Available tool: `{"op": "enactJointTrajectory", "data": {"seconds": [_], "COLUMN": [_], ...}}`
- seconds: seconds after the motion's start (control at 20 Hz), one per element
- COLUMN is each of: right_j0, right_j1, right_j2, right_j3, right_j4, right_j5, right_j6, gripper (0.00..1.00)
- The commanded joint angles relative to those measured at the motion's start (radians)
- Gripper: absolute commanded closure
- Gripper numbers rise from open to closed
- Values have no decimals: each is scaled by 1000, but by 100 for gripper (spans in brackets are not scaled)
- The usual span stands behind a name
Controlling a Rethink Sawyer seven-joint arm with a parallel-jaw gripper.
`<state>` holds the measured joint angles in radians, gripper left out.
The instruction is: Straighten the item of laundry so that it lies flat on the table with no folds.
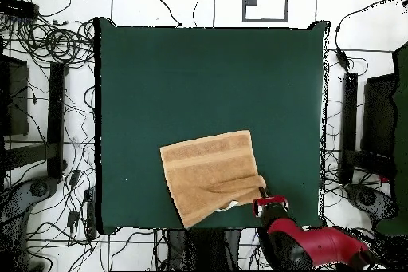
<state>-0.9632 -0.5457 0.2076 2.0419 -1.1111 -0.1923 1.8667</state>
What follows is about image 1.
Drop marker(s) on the tan terry towel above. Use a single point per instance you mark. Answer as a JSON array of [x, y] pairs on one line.
[[207, 173]]

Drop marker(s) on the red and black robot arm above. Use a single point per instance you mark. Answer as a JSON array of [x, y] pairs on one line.
[[318, 243]]

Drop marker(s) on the dark grey stand base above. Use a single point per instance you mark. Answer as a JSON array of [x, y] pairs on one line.
[[38, 189], [369, 198]]

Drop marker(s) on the dark green table cloth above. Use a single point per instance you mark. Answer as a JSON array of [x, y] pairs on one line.
[[191, 77]]

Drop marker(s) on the black box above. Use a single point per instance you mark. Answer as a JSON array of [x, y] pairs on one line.
[[16, 99], [379, 109]]

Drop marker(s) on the black power adapter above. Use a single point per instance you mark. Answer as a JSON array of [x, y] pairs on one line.
[[342, 58], [74, 178], [72, 219]]

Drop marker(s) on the black power strip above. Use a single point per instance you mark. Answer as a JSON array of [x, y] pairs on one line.
[[19, 8], [91, 214]]

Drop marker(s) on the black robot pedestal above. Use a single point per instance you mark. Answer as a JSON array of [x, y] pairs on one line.
[[204, 249]]

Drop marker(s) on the black stand leg frame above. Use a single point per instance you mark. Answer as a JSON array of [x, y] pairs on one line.
[[56, 109], [350, 109]]

